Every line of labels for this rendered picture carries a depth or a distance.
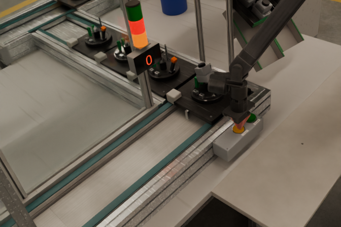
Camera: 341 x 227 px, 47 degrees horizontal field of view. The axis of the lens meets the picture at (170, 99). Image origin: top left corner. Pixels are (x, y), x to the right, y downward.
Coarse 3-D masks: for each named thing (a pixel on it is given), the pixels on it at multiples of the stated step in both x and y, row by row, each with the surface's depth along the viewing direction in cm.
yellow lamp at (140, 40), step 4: (144, 32) 133; (132, 36) 134; (136, 36) 133; (140, 36) 133; (144, 36) 134; (136, 40) 134; (140, 40) 134; (144, 40) 134; (136, 44) 135; (140, 44) 134; (144, 44) 135
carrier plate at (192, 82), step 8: (192, 80) 166; (184, 88) 162; (248, 88) 157; (184, 96) 158; (176, 104) 156; (184, 104) 154; (192, 104) 153; (200, 104) 153; (208, 104) 152; (216, 104) 152; (224, 104) 151; (192, 112) 151; (200, 112) 149; (208, 112) 148; (216, 112) 148; (208, 120) 146; (216, 120) 146
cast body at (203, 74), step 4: (200, 64) 150; (204, 64) 150; (208, 64) 151; (196, 68) 151; (200, 68) 149; (204, 68) 150; (208, 68) 151; (196, 72) 152; (200, 72) 150; (204, 72) 150; (208, 72) 151; (212, 72) 151; (196, 76) 154; (200, 76) 152; (204, 76) 150; (208, 76) 149; (200, 80) 153; (204, 80) 151; (208, 80) 150
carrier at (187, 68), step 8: (168, 56) 182; (176, 56) 181; (160, 64) 169; (168, 64) 173; (176, 64) 173; (184, 64) 175; (192, 64) 175; (152, 72) 169; (160, 72) 170; (168, 72) 169; (176, 72) 168; (184, 72) 171; (192, 72) 170; (152, 80) 169; (160, 80) 167; (168, 80) 168; (176, 80) 167; (184, 80) 166; (152, 88) 165; (160, 88) 164; (168, 88) 163; (176, 88) 164
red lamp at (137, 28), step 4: (128, 20) 131; (140, 20) 130; (132, 24) 130; (136, 24) 130; (140, 24) 130; (144, 24) 132; (132, 28) 131; (136, 28) 131; (140, 28) 131; (144, 28) 133; (132, 32) 132; (136, 32) 132; (140, 32) 132
